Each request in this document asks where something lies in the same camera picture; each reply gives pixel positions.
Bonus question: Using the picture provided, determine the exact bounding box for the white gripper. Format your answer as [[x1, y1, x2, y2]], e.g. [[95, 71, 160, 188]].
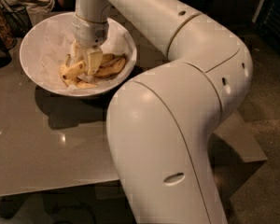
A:
[[71, 14, 109, 75]]

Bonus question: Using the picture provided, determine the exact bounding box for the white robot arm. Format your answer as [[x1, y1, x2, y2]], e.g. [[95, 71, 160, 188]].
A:
[[73, 0, 253, 224]]

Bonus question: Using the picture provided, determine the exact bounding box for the banana peel left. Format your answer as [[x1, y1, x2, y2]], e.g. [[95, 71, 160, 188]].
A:
[[60, 54, 95, 89]]

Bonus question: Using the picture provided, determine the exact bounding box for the banana peel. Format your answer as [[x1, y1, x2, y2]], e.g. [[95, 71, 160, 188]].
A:
[[94, 57, 126, 77], [60, 54, 95, 89]]

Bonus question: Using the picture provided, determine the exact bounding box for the banana peel right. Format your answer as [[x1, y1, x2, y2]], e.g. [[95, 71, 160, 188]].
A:
[[94, 57, 126, 77]]

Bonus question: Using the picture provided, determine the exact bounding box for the white bowl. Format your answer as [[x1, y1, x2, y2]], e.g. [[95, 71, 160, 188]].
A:
[[19, 11, 138, 98]]

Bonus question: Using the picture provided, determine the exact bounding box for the white paper bowl liner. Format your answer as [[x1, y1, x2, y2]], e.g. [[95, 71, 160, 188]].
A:
[[36, 20, 135, 91]]

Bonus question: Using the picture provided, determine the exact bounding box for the patterned container at left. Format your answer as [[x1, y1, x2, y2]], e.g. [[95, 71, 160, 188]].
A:
[[0, 6, 17, 49]]

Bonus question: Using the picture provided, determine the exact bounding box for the black wire basket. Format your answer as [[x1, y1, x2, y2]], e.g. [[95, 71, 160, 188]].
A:
[[0, 0, 32, 37]]

